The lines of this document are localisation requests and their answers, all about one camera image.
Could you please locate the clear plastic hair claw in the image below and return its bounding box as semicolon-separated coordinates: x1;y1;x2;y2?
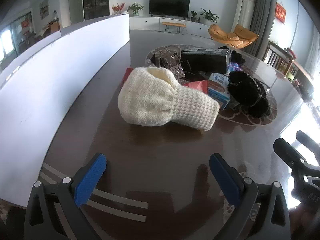
160;52;182;67

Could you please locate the black rectangular box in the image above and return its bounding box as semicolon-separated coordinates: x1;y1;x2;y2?
180;47;232;75

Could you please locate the dark wooden chair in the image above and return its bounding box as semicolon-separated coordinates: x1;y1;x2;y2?
264;40;294;72

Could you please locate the black television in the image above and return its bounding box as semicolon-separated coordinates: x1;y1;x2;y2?
149;0;190;18

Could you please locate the dark patterned desktop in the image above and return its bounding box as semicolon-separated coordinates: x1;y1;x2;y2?
37;29;320;240

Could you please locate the red snack packet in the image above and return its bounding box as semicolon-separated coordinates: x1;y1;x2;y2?
187;80;209;94
124;67;135;83

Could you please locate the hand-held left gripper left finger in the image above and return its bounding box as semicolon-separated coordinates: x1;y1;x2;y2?
24;152;108;240

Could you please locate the red flower bouquet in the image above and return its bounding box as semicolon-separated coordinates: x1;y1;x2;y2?
112;2;125;15

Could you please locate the grey curtain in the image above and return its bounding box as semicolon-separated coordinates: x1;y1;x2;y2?
250;0;278;58

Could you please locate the black fluffy hair tie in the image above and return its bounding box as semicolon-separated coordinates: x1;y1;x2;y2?
230;50;247;64

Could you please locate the large leafy potted plant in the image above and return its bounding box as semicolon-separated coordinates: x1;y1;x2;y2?
200;8;219;25

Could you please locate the blue white medicine box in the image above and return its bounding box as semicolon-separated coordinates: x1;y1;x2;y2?
207;72;232;110

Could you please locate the purple teal toy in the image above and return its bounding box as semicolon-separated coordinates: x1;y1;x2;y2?
226;62;243;74

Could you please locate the white standing air conditioner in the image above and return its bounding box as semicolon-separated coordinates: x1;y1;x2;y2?
236;0;256;33

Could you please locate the bushy green potted plant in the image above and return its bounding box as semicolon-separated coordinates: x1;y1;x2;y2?
127;2;144;17

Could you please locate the dark glass display cabinet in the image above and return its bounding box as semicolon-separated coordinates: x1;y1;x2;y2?
82;0;110;21

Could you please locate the wooden bench with metal legs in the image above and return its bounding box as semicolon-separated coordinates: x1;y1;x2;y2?
162;21;187;33

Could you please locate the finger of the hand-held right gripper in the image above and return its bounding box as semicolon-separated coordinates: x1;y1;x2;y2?
273;137;307;172
296;129;320;155

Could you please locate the rhinestone hair clip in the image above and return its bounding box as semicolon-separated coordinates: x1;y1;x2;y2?
145;59;190;85

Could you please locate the red wall hanging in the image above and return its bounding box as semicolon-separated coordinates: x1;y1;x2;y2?
275;2;287;25

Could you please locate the white TV cabinet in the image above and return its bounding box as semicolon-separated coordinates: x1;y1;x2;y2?
129;16;213;36

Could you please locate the orange lounge chair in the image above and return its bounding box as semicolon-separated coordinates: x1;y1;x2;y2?
208;24;259;49

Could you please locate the white door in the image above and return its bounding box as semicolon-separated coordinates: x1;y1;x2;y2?
68;0;83;27

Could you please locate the framed landscape painting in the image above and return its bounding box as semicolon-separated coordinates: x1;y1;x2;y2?
40;0;49;19

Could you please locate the cream knitted hat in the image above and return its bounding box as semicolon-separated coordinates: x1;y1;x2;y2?
117;67;220;132

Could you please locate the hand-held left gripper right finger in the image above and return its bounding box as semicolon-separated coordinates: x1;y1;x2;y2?
209;153;292;240

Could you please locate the white cardboard box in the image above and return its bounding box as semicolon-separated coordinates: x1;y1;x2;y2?
0;13;130;209

